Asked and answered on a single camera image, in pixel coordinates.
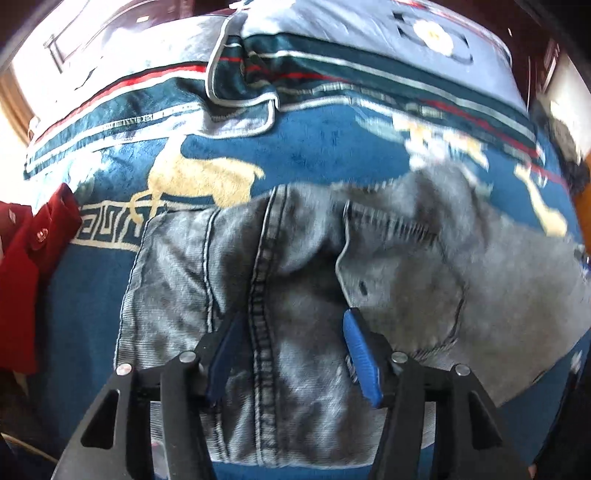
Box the grey denim pants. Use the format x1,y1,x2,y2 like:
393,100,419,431
113,164,591,464

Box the dark clothes pile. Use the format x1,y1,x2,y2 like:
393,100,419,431
547,113,591,197

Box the orange wooden wardrobe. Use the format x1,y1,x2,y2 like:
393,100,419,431
574,157,591,259

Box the flower print blue pillow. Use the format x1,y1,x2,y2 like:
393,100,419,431
205,0,546,160

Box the red garment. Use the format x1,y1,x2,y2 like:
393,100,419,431
0,182,84,374

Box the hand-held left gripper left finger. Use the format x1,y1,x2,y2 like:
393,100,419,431
50,313,247,480

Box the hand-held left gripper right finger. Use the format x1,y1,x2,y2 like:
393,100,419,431
342,307,532,480

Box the blue deer print blanket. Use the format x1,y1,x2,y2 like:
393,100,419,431
23,69,585,480

